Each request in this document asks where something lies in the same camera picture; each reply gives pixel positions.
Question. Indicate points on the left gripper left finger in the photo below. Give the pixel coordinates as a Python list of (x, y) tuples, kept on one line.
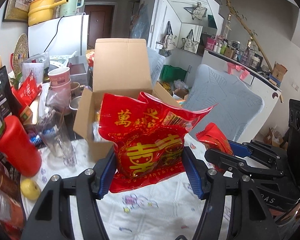
[(50, 217)]

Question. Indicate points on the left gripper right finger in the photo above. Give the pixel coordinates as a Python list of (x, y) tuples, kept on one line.
[(250, 218)]

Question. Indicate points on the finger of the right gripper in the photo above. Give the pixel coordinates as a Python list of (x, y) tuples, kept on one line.
[(267, 155), (240, 164)]

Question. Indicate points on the small red candy packet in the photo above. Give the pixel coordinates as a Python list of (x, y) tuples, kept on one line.
[(213, 138)]

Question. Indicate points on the large red candy bag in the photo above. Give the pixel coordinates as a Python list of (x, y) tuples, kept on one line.
[(148, 137)]

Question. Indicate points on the yellow green fruit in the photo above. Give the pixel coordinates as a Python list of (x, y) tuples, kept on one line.
[(30, 189)]

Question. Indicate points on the red plastic canister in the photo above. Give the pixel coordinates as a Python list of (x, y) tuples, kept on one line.
[(17, 148)]

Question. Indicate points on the glass mug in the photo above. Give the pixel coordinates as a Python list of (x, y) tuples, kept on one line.
[(54, 134)]

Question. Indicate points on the pink paper cup stack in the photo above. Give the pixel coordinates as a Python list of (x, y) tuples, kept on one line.
[(60, 84)]

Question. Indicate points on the red foil packet upright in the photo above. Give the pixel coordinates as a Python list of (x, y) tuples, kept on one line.
[(28, 91)]

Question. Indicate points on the black standing pouch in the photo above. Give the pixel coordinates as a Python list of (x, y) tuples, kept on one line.
[(9, 105)]

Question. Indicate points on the green storage bin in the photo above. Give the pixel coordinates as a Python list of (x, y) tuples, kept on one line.
[(170, 73)]

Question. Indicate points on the open cardboard box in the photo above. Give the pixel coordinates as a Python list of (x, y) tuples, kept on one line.
[(121, 67)]

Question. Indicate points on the woven round mat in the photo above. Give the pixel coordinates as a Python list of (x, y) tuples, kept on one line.
[(21, 53)]

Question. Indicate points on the white refrigerator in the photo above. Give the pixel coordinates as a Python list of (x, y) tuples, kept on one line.
[(60, 36)]

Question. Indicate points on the brown entrance door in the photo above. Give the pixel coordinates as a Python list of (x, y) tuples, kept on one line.
[(100, 22)]

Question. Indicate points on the yellow pot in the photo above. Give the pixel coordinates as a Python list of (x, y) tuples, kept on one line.
[(42, 10)]

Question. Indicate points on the light green electric kettle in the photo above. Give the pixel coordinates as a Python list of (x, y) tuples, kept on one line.
[(70, 7)]

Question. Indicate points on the gold framed picture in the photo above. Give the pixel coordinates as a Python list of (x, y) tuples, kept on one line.
[(16, 11)]

